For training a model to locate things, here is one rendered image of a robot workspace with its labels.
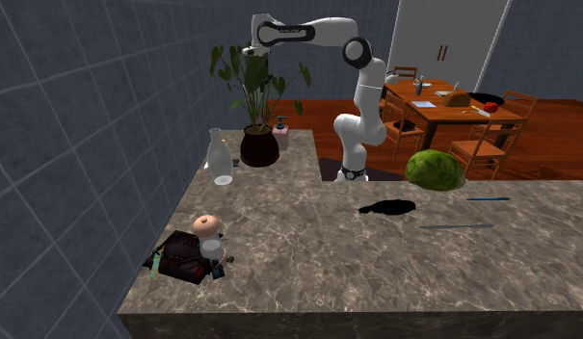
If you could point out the wooden chair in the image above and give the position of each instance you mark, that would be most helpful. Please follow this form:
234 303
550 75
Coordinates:
521 101
403 134
406 71
479 150

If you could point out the dark red open box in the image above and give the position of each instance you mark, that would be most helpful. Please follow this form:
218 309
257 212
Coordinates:
180 260

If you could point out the baby figure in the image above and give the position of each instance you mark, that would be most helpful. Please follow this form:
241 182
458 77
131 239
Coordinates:
209 242

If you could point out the clear glass bottle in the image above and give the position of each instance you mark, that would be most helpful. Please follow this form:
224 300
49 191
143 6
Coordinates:
219 159

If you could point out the white double door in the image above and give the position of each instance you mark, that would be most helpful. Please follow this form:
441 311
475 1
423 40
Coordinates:
441 28

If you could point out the wooden dining table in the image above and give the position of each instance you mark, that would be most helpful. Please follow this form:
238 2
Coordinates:
441 112

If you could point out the green plant in dark pot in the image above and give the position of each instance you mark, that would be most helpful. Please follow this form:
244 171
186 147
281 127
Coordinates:
259 145

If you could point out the green cabbage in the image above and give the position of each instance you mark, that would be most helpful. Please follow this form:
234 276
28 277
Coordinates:
434 170

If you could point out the pink soap dispenser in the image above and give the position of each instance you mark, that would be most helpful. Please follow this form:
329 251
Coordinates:
281 136

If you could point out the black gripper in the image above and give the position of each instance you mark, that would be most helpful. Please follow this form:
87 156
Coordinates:
263 70

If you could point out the blue pen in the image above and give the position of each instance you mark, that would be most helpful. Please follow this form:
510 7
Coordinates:
488 199

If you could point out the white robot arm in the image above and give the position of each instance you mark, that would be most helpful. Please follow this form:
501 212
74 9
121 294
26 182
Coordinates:
364 101

